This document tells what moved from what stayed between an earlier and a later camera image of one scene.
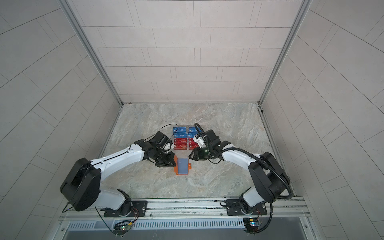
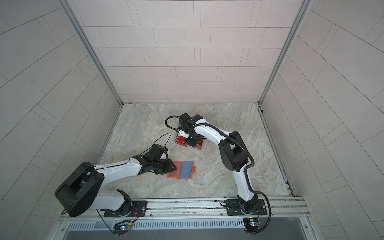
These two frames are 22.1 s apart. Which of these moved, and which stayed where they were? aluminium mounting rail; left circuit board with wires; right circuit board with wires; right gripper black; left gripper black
Moved: left gripper black; right gripper black
Stayed: left circuit board with wires; right circuit board with wires; aluminium mounting rail
